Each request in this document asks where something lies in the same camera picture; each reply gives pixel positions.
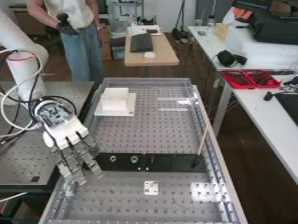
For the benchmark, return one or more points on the white mouse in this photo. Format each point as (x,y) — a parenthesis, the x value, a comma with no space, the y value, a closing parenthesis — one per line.
(149,55)

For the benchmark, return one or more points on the black plate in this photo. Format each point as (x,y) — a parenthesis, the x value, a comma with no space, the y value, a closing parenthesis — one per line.
(170,163)

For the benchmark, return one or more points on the person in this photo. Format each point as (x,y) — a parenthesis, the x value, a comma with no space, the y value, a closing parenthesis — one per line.
(81,50)

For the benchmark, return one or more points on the black bag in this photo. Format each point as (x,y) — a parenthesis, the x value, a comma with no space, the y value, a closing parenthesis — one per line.
(274,26)

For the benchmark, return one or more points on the larger silver nut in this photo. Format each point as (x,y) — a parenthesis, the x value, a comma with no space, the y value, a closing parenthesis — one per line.
(133,159)

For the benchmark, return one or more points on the red tray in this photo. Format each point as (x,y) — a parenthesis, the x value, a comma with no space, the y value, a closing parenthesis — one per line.
(263,78)
(238,79)

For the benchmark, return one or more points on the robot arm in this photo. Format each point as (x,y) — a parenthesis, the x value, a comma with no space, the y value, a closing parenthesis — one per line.
(21,66)

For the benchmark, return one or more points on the black keyboard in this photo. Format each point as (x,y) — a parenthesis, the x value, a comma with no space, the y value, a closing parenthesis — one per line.
(141,42)

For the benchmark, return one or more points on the wooden desk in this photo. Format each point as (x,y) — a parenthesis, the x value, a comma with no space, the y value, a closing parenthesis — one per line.
(163,53)

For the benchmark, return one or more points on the black headphones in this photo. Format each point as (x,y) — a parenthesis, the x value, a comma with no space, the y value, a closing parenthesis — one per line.
(230,57)

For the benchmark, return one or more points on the clear box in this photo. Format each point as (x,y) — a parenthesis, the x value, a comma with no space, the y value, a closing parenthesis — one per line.
(154,133)

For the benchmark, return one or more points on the smaller silver nut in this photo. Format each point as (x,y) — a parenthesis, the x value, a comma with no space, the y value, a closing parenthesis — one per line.
(113,158)

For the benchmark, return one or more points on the black handheld controller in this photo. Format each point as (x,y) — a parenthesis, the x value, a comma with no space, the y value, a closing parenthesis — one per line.
(65,22)

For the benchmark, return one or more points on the white desk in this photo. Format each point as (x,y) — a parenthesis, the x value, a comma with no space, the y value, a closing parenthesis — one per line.
(260,55)
(266,116)

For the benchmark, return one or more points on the small white box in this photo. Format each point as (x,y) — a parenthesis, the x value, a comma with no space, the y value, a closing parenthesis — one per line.
(115,98)

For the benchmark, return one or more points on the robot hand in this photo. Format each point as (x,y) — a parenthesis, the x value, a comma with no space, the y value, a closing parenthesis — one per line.
(66,131)

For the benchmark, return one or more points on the thin stick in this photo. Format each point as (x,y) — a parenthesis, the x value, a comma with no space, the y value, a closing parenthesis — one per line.
(203,138)

